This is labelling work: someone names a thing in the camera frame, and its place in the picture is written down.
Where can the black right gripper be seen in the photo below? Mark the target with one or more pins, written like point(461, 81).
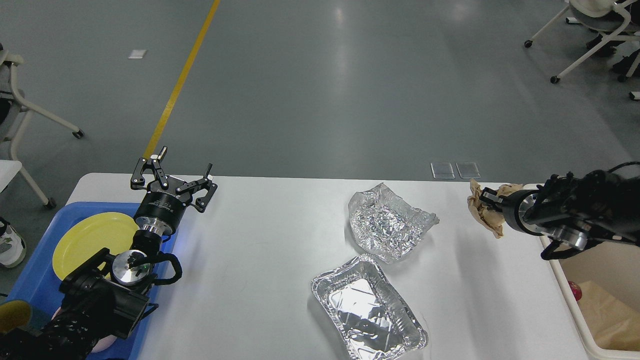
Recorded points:
point(513, 207)

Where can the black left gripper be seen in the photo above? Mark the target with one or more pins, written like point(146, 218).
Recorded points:
point(160, 211)

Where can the brown paper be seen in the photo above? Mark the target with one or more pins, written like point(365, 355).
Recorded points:
point(482, 213)

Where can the yellow plastic plate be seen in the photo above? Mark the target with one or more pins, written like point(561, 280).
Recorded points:
point(111, 230)

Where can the aluminium foil sheet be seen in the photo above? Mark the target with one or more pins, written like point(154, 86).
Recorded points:
point(385, 226)

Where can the crushed red can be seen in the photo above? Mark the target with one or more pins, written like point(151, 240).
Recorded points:
point(576, 290)

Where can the pink plastic mug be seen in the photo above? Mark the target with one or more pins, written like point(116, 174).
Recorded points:
point(104, 343)

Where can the aluminium foil tray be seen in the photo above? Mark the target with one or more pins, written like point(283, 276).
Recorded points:
point(373, 320)

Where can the brown paper bag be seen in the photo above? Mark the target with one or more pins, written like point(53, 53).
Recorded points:
point(612, 324)

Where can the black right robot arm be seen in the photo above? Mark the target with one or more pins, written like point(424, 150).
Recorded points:
point(575, 214)

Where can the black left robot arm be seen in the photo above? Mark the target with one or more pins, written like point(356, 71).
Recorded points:
point(108, 294)

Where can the blue plastic tray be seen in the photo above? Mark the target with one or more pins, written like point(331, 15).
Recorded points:
point(39, 285)

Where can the small white side table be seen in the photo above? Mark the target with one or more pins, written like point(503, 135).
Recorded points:
point(8, 170)

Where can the standing person dark trousers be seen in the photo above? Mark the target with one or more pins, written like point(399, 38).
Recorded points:
point(12, 246)

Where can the grey office chair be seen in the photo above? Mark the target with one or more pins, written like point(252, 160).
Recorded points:
point(18, 104)

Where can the blue yellow cup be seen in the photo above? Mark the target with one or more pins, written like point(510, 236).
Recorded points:
point(14, 314)

